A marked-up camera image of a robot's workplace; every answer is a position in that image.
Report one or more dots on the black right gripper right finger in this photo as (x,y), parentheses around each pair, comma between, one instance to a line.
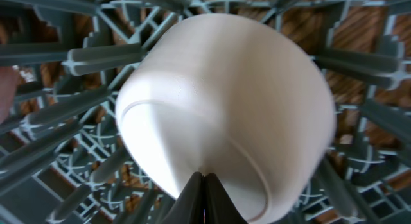
(219,208)

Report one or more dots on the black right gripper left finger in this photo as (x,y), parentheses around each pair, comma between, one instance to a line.
(188,208)

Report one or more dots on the small white plate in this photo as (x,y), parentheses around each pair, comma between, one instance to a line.
(224,94)

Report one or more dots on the grey dishwasher rack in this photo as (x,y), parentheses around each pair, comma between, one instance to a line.
(63,159)

